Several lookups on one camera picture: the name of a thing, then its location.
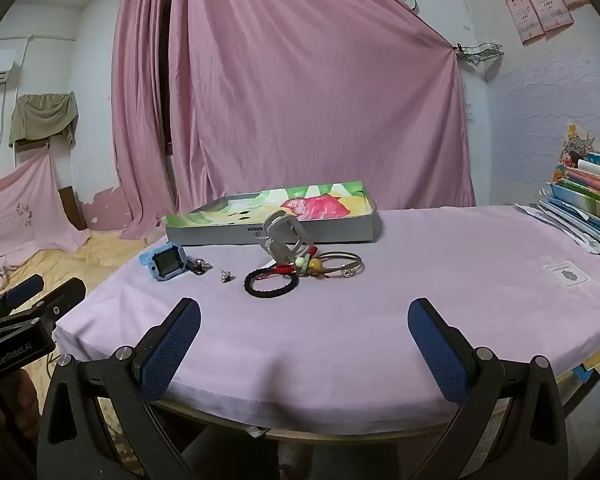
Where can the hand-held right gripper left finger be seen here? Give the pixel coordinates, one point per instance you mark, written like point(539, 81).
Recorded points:
point(172, 350)

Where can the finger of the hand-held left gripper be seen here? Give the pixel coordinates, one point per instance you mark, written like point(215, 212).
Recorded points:
point(60, 302)
point(24, 290)

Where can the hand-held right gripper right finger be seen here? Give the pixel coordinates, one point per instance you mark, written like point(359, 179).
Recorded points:
point(437, 355)

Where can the blue smartwatch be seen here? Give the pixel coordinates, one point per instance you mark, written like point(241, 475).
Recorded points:
point(162, 262)

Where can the small silver trinket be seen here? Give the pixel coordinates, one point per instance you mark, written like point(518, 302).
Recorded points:
point(199, 264)

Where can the colourful cartoon metal tray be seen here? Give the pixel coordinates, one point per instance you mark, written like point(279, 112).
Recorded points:
point(220, 234)

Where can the person's left hand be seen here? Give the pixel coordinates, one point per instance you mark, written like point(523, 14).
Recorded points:
point(15, 410)

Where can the yellow blanket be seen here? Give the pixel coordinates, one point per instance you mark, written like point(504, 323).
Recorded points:
point(95, 255)

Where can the pink embroidered cloth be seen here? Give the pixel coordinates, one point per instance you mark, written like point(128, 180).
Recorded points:
point(20, 210)

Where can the brown wooden board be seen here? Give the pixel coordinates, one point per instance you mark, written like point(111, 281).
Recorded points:
point(72, 206)

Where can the thin brown bangle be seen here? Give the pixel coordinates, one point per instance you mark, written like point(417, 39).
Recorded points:
point(359, 261)

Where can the white square label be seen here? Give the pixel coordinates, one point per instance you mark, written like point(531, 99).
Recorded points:
point(566, 275)

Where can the olive green cloth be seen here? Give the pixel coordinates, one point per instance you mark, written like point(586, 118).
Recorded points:
point(42, 115)

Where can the colourful printed cloth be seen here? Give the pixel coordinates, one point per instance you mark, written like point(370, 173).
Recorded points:
point(325, 205)

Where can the pink curtain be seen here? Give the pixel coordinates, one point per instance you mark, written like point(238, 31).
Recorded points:
point(290, 85)
point(140, 110)

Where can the stack of colourful books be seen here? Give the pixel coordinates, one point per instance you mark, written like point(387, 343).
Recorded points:
point(590, 195)

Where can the group of wall certificates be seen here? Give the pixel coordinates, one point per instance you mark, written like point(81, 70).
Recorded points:
point(540, 5)

